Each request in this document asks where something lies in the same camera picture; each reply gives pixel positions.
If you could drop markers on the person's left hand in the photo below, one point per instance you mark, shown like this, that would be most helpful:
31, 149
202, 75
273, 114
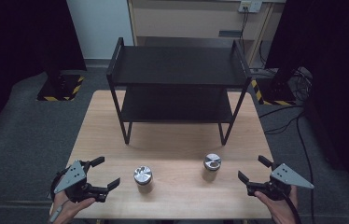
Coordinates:
67, 209

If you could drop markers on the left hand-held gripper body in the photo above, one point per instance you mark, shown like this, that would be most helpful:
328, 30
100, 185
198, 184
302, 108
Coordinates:
71, 177

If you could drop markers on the beige wooden cabinet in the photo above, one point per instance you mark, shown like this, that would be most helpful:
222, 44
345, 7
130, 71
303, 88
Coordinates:
188, 21

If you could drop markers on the glass jar orange powder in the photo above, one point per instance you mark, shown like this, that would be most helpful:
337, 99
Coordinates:
143, 175

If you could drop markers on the black two-tier shelf rack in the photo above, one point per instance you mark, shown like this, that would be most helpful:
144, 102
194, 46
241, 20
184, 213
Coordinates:
178, 65

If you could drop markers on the glass jar yellow powder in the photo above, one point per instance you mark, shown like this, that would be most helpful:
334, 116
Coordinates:
212, 162

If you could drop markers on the person's right hand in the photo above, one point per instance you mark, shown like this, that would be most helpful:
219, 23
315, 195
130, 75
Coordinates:
281, 211

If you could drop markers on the black stand striped base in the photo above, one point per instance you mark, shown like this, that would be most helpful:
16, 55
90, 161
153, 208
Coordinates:
59, 88
276, 90

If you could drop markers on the white wall outlet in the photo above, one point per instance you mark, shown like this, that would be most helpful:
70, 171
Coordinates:
250, 5

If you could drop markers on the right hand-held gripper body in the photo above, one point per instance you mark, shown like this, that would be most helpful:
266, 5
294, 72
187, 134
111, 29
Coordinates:
287, 179

